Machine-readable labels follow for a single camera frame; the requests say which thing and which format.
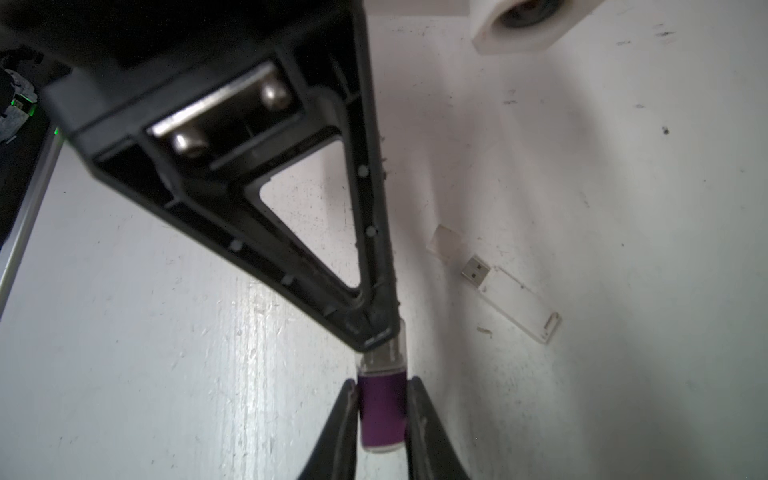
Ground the clear usb drive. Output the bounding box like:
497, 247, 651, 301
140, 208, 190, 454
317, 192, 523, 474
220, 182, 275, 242
461, 255, 562, 345

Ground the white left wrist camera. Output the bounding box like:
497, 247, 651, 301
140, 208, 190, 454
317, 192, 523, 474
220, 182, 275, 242
468, 0, 604, 55

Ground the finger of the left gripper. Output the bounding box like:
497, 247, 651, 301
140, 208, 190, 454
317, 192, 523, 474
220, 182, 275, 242
35, 1, 399, 352

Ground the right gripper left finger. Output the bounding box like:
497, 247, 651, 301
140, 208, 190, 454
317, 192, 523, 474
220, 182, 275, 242
298, 379, 359, 480

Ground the purple usb drive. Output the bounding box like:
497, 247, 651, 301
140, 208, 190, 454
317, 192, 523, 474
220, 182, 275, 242
357, 352, 408, 453

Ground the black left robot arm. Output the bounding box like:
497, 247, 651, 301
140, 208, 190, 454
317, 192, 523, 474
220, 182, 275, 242
1, 1, 400, 352

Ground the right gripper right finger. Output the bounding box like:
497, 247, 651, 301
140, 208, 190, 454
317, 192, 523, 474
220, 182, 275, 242
406, 376, 469, 480

